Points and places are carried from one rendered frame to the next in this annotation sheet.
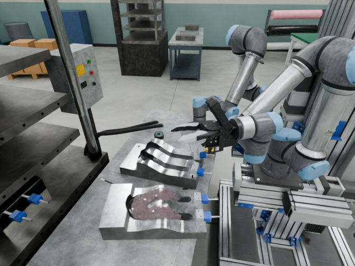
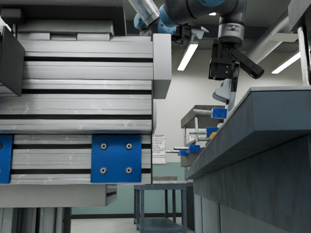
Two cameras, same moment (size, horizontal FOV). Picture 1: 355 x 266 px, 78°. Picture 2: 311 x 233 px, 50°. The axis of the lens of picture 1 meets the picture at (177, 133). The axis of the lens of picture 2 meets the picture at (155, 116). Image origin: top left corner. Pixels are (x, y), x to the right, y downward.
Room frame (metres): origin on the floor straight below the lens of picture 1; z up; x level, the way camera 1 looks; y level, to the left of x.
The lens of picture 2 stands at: (1.95, -0.56, 0.72)
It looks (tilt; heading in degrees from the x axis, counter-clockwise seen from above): 12 degrees up; 167
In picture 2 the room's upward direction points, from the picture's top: straight up
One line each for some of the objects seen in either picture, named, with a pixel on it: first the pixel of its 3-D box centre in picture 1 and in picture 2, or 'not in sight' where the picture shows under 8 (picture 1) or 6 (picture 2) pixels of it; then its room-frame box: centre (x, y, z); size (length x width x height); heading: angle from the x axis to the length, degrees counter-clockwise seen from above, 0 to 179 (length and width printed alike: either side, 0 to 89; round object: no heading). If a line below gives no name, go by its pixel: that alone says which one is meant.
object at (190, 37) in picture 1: (188, 49); not in sight; (5.60, -0.26, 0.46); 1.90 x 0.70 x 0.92; 174
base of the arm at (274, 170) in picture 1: (277, 161); not in sight; (0.82, -0.50, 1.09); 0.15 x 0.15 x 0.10
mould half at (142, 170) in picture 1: (162, 160); not in sight; (1.07, 0.10, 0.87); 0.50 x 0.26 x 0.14; 74
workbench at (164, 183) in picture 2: not in sight; (156, 202); (-3.80, 0.75, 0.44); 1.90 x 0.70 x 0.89; 174
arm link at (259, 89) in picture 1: (265, 97); not in sight; (1.31, -0.58, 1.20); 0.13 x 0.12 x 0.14; 38
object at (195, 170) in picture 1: (202, 172); (209, 132); (0.94, -0.15, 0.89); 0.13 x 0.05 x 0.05; 74
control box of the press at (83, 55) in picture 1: (93, 139); not in sight; (1.47, 0.71, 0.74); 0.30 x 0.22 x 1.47; 164
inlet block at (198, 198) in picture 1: (206, 199); (190, 149); (0.77, -0.16, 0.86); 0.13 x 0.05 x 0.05; 91
